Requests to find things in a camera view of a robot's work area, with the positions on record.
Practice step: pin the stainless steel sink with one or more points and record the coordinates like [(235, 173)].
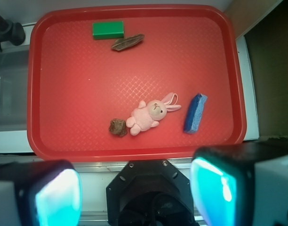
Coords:
[(13, 88)]

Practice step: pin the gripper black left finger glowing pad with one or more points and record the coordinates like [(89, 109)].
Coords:
[(43, 193)]

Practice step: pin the blue sponge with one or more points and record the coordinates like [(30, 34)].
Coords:
[(194, 113)]

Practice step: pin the flat brown bark piece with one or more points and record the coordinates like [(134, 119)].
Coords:
[(125, 43)]

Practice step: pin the red plastic tray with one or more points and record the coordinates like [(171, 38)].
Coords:
[(77, 85)]

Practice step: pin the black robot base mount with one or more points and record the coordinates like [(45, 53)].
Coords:
[(150, 193)]

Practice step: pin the green rectangular block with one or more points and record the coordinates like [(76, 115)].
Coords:
[(108, 30)]

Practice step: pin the pink plush bunny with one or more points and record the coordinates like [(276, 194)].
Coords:
[(148, 115)]

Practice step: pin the small brown rock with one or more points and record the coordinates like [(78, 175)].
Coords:
[(118, 127)]

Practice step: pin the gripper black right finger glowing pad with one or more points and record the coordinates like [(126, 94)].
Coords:
[(241, 185)]

